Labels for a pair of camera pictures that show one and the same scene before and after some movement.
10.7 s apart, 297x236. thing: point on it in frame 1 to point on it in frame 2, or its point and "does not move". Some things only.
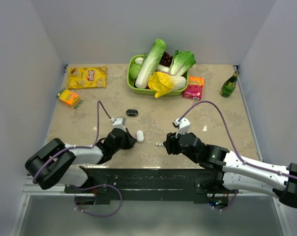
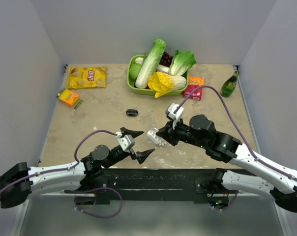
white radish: (139, 60) does not move
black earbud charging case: (132, 112) does not move
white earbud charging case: (140, 136) to (153, 137)
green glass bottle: (229, 86) does not move
